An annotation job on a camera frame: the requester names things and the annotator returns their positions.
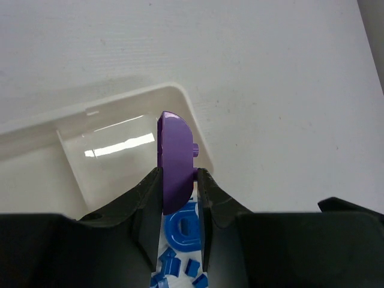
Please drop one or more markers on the purple rounded lego brick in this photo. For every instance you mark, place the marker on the purple rounded lego brick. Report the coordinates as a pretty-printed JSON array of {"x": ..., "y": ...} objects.
[{"x": 176, "y": 151}]

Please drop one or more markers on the blue arch lego piece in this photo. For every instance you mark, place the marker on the blue arch lego piece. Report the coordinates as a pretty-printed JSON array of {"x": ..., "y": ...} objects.
[{"x": 182, "y": 229}]

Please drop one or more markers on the small blue lego piece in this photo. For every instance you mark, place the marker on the small blue lego piece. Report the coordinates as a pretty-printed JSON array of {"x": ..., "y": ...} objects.
[{"x": 170, "y": 264}]

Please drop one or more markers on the white three-compartment tray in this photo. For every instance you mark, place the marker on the white three-compartment tray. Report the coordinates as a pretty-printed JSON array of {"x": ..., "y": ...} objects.
[{"x": 77, "y": 159}]

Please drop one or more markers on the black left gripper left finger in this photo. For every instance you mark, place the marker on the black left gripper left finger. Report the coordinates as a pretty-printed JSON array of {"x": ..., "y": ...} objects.
[{"x": 114, "y": 246}]

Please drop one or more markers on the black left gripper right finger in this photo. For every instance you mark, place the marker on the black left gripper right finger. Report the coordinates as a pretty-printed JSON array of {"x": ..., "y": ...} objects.
[{"x": 339, "y": 246}]

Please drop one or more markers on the small blue lego tile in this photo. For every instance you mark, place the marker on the small blue lego tile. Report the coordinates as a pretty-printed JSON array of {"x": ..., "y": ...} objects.
[
  {"x": 192, "y": 268},
  {"x": 159, "y": 282},
  {"x": 201, "y": 281}
]

